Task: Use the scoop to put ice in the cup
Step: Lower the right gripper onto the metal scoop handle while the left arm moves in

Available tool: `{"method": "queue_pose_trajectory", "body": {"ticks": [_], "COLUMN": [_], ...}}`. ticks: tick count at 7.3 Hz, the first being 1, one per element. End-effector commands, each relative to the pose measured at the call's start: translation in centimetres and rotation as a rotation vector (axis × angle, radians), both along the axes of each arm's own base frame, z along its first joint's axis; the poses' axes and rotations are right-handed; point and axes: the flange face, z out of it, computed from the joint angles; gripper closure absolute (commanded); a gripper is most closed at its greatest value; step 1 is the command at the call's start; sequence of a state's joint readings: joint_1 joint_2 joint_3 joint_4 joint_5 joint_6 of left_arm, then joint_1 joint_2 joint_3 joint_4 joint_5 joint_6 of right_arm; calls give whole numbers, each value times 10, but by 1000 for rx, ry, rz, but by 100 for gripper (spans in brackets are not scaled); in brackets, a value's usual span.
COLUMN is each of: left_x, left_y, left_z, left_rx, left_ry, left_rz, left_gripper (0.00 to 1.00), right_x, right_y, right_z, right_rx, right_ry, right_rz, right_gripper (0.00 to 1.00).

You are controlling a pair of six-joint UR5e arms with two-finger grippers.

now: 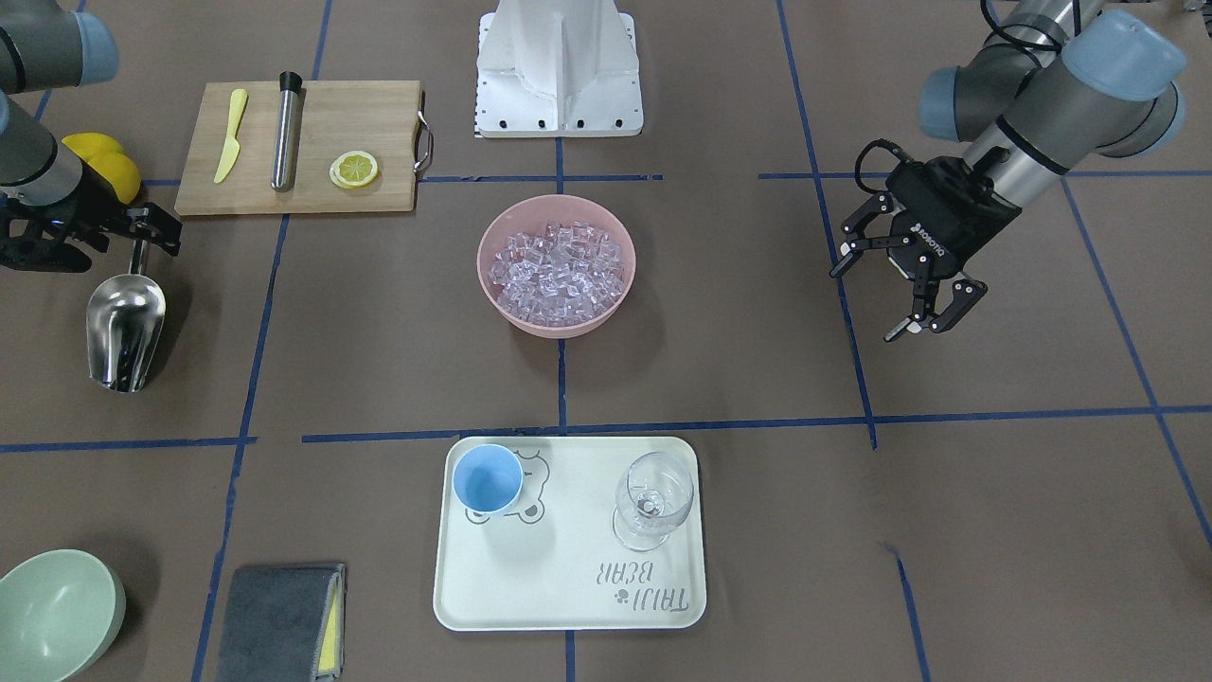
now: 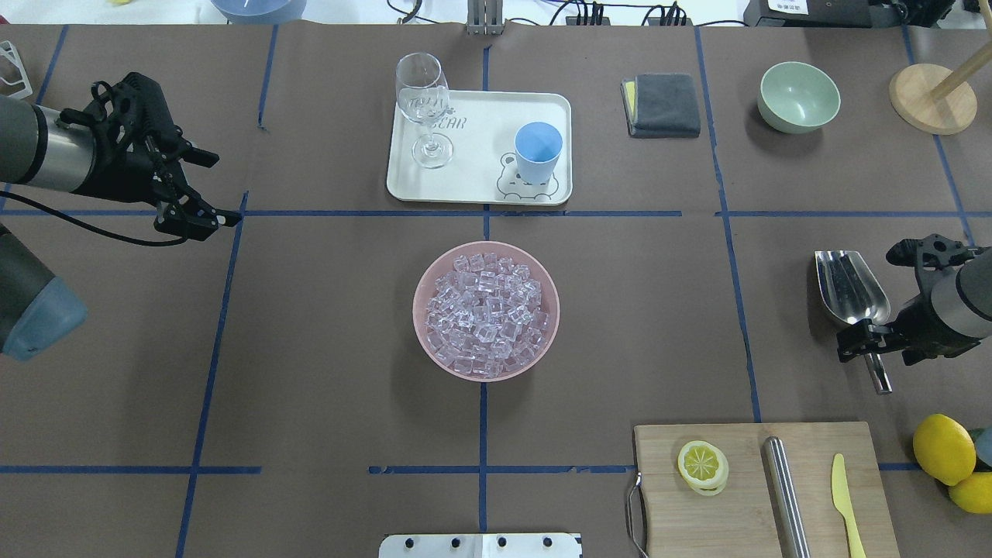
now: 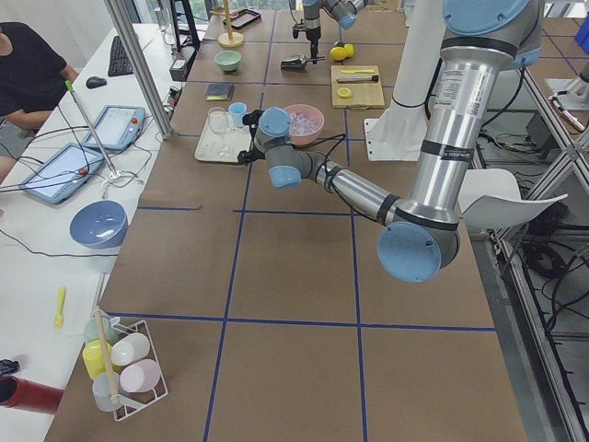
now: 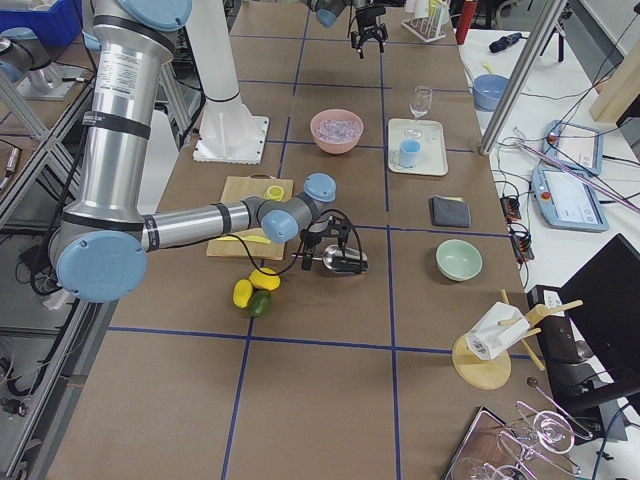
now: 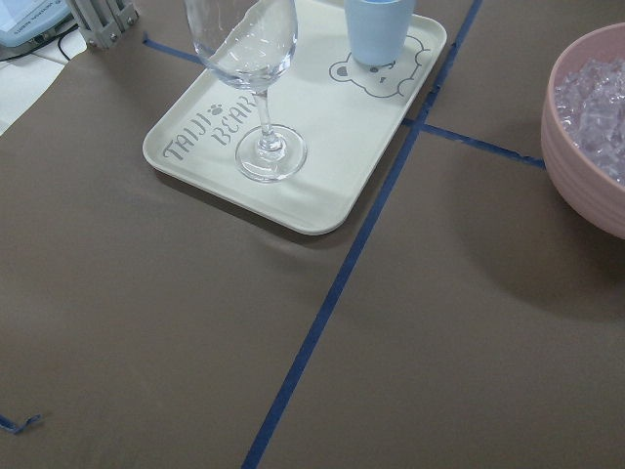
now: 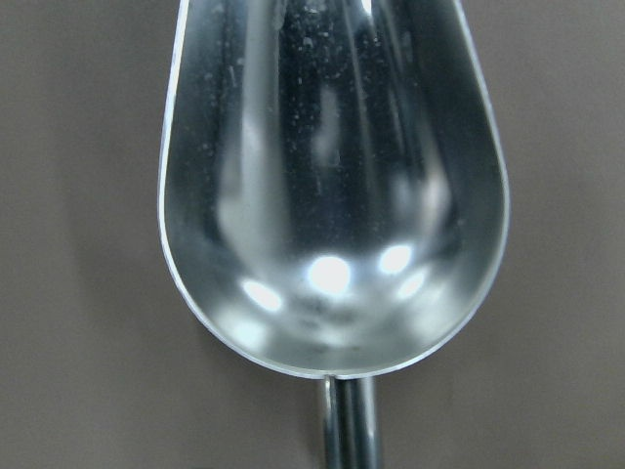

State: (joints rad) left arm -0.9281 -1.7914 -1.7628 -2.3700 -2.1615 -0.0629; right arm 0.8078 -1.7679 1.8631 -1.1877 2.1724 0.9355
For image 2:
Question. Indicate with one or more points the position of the aluminium frame post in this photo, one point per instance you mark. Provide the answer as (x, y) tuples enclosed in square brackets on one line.
[(485, 17)]

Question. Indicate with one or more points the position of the clear ice cubes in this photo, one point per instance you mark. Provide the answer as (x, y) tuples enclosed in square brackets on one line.
[(486, 314)]

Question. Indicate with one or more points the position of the green bowl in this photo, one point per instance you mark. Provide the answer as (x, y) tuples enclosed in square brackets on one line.
[(797, 98)]

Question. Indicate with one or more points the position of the clear wine glass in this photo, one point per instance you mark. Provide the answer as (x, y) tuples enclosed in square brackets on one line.
[(423, 97)]

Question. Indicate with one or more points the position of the yellow lemon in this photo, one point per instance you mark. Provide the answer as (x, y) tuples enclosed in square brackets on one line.
[(944, 449), (973, 495)]

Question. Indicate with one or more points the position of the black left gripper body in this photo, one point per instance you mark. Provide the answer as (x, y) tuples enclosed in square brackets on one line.
[(122, 172)]

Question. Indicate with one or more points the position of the blue bowl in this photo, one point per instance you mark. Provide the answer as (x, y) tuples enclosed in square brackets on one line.
[(261, 12)]

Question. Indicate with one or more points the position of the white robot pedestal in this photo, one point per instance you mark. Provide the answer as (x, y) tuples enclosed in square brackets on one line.
[(538, 544)]

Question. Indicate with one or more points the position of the white wire cup rack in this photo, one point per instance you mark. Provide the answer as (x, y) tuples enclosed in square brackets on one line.
[(14, 77)]

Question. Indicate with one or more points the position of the light blue cup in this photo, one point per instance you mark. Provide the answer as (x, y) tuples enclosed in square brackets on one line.
[(538, 146)]

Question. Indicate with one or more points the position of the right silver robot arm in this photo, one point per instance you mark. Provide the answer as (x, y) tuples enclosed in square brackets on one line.
[(950, 315)]

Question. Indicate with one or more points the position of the metal ice scoop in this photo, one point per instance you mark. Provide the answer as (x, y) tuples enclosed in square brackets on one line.
[(849, 289)]

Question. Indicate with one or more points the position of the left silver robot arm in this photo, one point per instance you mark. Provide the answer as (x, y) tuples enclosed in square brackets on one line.
[(39, 307)]

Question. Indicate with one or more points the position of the yellow plastic knife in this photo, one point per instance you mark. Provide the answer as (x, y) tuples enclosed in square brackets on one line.
[(842, 503)]

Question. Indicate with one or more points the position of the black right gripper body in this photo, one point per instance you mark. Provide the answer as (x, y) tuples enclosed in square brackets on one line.
[(924, 324)]

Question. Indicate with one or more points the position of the metal rod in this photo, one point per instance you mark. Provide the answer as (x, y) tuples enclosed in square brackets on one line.
[(792, 538)]

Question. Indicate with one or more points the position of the pink bowl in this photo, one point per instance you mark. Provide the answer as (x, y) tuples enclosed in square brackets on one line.
[(486, 310)]

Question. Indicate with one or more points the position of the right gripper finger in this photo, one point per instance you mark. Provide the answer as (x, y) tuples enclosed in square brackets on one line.
[(864, 333), (848, 349)]

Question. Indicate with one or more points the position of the lemon slice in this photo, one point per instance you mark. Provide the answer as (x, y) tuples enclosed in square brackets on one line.
[(703, 467)]

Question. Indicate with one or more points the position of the cream bear tray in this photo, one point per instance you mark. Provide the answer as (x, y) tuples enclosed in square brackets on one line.
[(483, 170)]

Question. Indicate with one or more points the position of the wooden mug tree stand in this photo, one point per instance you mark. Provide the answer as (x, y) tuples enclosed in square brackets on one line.
[(936, 99)]

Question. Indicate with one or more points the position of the wooden cutting board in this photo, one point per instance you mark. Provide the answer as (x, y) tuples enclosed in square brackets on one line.
[(742, 520)]

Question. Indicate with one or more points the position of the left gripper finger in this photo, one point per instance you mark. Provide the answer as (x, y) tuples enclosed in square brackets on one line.
[(182, 212), (174, 149)]

